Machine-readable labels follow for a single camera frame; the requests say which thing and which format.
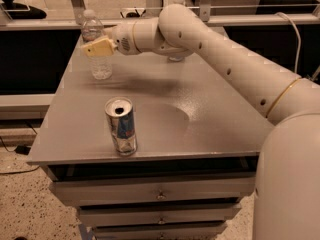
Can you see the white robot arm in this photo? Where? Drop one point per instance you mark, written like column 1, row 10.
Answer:
column 287, row 188

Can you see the black power adapter with cable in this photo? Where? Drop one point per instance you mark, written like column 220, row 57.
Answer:
column 16, row 139

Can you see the clear plastic water bottle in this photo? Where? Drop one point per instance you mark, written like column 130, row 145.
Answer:
column 91, row 31

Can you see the grey metal railing frame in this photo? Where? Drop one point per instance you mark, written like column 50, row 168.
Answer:
column 67, row 14

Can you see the blue silver energy drink can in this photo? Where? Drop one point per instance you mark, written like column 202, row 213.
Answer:
column 120, row 118

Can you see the grey metal drawer cabinet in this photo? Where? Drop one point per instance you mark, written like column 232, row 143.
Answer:
column 198, row 143

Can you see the black office chair base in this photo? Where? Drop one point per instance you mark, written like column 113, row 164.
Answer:
column 22, row 11

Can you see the white label drink bottle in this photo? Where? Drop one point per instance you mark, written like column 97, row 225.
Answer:
column 177, row 59

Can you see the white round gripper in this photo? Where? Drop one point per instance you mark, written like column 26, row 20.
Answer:
column 122, row 38

